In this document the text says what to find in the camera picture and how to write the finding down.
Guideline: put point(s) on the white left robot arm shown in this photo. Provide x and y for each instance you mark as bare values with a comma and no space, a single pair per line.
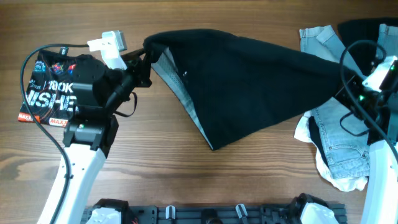
90,132

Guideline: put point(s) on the black t-shirt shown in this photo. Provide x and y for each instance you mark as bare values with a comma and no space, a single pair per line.
233,86

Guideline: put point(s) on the white garment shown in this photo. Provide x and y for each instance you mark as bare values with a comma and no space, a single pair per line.
302,133

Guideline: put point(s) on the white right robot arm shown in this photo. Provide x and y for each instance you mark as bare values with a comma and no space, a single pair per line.
381,198

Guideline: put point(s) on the folded black printed jersey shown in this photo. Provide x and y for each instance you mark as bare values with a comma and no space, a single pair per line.
49,92

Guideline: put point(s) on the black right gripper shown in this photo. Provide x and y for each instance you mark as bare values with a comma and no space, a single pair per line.
341,96

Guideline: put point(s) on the black garment in pile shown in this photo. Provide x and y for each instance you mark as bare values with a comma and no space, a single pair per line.
381,30

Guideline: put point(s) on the light blue denim jeans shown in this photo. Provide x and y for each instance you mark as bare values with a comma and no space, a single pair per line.
345,154

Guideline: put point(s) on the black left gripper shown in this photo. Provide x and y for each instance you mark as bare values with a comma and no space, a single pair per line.
139,66

